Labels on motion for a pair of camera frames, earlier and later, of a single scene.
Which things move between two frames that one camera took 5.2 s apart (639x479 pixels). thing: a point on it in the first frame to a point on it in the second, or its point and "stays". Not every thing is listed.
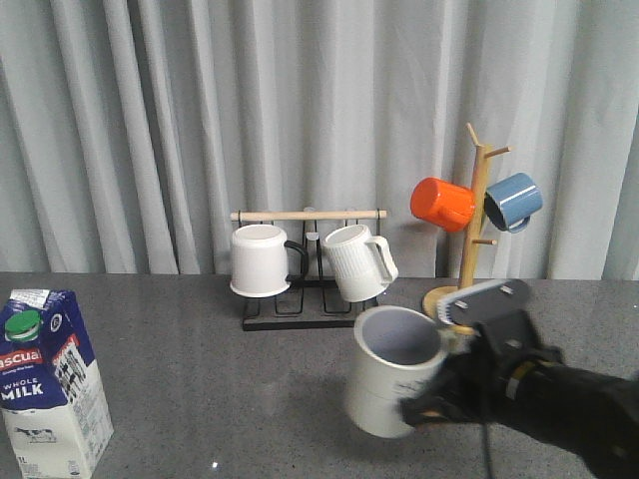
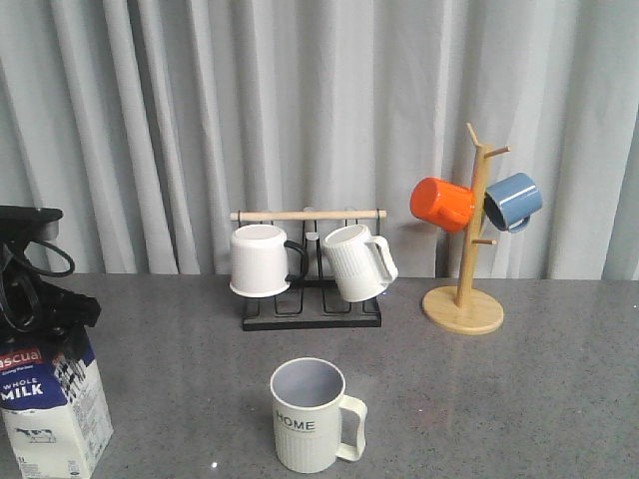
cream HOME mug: (395, 349) to (308, 398)
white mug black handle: (265, 261) stays
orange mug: (447, 205) stays
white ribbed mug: (357, 269) stays
